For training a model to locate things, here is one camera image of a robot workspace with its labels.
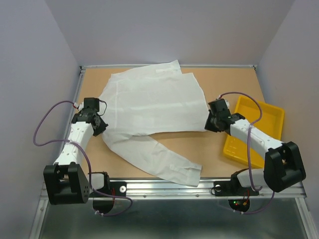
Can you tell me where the white long sleeve shirt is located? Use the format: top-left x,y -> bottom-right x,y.
99,60 -> 208,187

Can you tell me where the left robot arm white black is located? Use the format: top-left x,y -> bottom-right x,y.
43,98 -> 108,205

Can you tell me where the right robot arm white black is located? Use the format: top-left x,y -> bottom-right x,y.
205,99 -> 306,194

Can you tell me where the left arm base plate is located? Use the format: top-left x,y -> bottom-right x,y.
89,181 -> 131,216

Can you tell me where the yellow plastic tray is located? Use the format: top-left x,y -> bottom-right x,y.
223,96 -> 285,168

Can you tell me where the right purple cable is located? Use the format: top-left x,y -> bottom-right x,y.
216,91 -> 276,215

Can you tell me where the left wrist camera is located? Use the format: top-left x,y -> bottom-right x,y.
73,102 -> 84,111

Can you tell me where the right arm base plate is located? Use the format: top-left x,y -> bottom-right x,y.
210,180 -> 259,213

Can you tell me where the aluminium mounting rail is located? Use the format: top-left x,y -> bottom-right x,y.
41,177 -> 307,200

